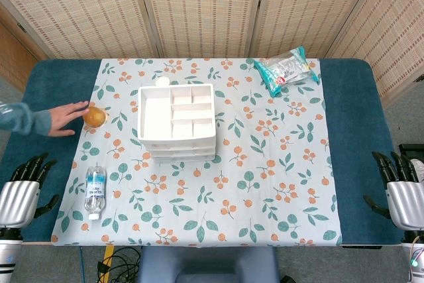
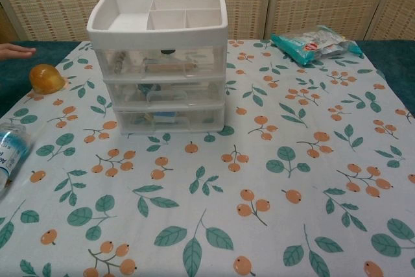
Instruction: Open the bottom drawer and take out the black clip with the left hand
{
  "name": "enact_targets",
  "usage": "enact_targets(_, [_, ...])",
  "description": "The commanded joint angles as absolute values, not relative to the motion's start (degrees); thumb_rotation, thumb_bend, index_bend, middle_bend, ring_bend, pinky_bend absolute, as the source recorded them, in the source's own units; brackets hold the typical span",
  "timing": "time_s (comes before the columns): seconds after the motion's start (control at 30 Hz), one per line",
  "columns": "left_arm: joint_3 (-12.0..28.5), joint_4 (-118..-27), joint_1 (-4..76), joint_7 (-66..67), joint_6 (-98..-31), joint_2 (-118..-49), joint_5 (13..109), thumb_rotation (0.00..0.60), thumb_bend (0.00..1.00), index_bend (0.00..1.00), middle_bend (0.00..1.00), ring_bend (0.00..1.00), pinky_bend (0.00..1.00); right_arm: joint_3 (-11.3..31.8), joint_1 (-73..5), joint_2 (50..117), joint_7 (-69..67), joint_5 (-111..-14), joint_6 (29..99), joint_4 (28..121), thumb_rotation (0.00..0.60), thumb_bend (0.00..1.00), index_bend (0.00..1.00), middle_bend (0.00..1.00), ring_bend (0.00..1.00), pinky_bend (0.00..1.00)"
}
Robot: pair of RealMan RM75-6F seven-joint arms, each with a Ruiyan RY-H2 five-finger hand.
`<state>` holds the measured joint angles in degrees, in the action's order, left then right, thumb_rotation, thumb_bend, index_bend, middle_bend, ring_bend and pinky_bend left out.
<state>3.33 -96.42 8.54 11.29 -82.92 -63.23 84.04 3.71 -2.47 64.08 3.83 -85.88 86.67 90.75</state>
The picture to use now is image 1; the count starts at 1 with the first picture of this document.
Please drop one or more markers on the person's bare hand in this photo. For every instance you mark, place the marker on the person's bare hand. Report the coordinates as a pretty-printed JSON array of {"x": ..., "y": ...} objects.
[{"x": 64, "y": 117}]

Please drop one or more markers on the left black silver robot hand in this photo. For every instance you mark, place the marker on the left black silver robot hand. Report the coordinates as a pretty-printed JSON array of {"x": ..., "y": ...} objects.
[{"x": 18, "y": 201}]

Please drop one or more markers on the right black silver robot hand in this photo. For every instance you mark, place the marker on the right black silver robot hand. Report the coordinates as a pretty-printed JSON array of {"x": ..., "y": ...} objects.
[{"x": 407, "y": 203}]

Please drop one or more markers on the amber jelly cup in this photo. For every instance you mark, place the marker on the amber jelly cup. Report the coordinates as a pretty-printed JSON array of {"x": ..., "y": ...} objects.
[{"x": 94, "y": 116}]

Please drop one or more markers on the clear plastic drawer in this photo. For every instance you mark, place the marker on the clear plastic drawer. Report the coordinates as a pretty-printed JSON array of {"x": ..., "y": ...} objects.
[
  {"x": 180, "y": 151},
  {"x": 182, "y": 160},
  {"x": 179, "y": 144}
]

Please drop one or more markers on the white drawer organizer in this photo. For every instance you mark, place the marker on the white drawer organizer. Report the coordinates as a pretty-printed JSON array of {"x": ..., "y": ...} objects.
[{"x": 155, "y": 114}]

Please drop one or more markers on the brown wooden door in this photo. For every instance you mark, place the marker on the brown wooden door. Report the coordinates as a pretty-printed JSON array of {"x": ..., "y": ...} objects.
[{"x": 13, "y": 61}]

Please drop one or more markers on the clear water bottle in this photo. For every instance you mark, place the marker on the clear water bottle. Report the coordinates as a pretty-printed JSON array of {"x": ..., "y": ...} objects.
[{"x": 95, "y": 192}]

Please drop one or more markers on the teal table cover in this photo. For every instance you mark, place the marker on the teal table cover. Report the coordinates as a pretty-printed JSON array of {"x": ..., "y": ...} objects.
[{"x": 364, "y": 130}]

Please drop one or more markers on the small white round jar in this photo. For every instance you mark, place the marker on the small white round jar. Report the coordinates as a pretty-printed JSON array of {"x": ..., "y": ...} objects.
[{"x": 162, "y": 81}]

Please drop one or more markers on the floral print tablecloth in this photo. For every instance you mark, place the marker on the floral print tablecloth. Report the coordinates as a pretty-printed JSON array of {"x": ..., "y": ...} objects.
[{"x": 248, "y": 163}]

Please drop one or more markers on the bamboo folding screen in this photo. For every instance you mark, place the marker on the bamboo folding screen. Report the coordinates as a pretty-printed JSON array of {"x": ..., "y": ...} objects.
[{"x": 205, "y": 8}]

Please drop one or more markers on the teal snack bag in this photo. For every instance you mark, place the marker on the teal snack bag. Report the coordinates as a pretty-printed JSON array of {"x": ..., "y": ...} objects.
[{"x": 285, "y": 71}]

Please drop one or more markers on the blue padded seat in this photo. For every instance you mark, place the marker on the blue padded seat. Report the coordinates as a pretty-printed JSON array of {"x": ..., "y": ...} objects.
[{"x": 205, "y": 264}]

